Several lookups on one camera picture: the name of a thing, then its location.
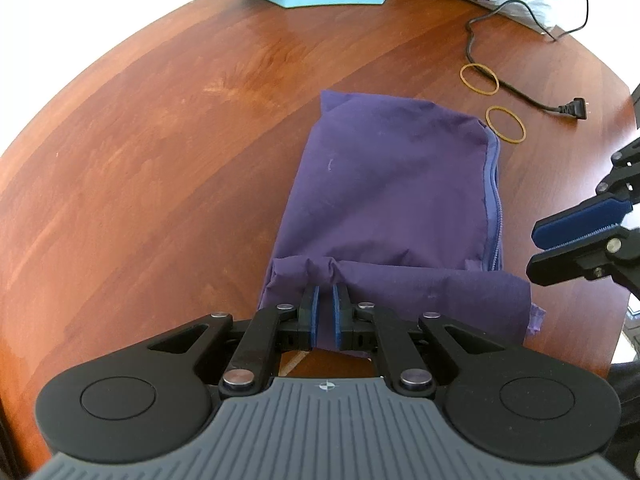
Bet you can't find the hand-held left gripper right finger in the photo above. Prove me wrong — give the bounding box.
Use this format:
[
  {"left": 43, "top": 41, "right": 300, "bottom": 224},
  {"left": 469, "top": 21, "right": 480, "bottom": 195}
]
[{"left": 331, "top": 285, "right": 513, "bottom": 401}]

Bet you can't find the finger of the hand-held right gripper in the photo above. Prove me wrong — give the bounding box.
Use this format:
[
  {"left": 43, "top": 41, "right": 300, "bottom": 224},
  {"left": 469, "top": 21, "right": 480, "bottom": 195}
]
[
  {"left": 531, "top": 136, "right": 640, "bottom": 252},
  {"left": 526, "top": 227, "right": 640, "bottom": 306}
]

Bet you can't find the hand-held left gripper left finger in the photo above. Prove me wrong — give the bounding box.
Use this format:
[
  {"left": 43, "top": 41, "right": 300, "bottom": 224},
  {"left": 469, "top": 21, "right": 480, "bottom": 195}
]
[{"left": 147, "top": 285, "right": 321, "bottom": 400}]

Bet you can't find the yellow rubber band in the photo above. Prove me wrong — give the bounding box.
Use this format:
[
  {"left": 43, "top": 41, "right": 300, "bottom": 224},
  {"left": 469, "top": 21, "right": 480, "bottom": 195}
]
[
  {"left": 486, "top": 106, "right": 527, "bottom": 143},
  {"left": 460, "top": 63, "right": 501, "bottom": 96}
]

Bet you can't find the purple shopping bag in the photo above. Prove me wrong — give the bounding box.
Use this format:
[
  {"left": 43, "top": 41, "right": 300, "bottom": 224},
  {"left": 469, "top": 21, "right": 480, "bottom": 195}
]
[{"left": 257, "top": 90, "right": 546, "bottom": 361}]

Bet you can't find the dark clothing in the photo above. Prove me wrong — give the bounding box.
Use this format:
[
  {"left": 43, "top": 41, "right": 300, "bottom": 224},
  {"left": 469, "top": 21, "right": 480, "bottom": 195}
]
[{"left": 606, "top": 362, "right": 640, "bottom": 480}]

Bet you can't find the black power cable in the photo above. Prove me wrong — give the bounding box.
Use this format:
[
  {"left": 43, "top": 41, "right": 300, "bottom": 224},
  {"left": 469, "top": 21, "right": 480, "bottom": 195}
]
[{"left": 465, "top": 0, "right": 591, "bottom": 122}]

